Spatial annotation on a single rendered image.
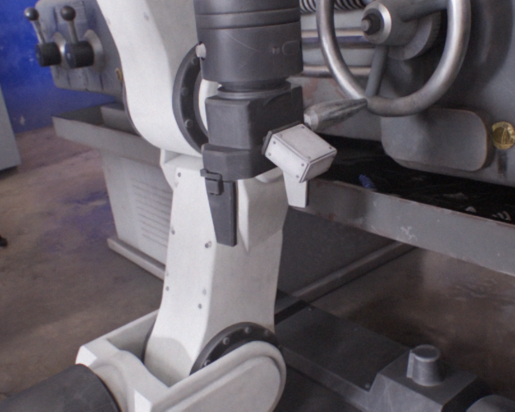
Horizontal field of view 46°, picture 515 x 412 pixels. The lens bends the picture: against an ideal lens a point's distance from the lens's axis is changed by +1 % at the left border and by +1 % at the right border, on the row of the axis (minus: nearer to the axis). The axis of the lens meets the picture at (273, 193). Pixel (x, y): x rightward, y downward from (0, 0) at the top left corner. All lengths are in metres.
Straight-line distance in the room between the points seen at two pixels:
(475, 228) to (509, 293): 0.80
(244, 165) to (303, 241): 0.99
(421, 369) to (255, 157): 0.46
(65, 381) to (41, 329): 0.95
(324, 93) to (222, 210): 0.64
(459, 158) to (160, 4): 0.36
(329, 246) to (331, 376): 0.65
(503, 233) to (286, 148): 0.32
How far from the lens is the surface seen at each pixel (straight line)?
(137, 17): 0.68
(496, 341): 1.36
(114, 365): 0.77
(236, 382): 0.75
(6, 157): 3.33
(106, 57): 1.48
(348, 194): 0.87
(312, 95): 1.15
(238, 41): 0.49
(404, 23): 0.66
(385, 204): 0.82
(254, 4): 0.49
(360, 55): 1.04
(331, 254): 1.56
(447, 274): 1.62
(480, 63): 0.69
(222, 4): 0.49
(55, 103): 4.78
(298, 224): 1.46
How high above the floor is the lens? 0.74
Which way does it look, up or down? 18 degrees down
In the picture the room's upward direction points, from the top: 8 degrees counter-clockwise
